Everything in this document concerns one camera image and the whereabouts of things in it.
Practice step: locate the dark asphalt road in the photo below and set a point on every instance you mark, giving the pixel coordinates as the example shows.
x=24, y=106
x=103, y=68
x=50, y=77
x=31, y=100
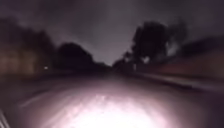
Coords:
x=110, y=96

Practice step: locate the row of dark trees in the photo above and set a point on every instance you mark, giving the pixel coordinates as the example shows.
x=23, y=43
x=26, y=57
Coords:
x=70, y=56

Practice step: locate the long low wall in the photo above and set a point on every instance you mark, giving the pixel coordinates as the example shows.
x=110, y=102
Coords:
x=196, y=61

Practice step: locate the pale kerb strip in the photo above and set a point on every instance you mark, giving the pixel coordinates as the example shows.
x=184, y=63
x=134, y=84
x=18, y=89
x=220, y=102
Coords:
x=186, y=83

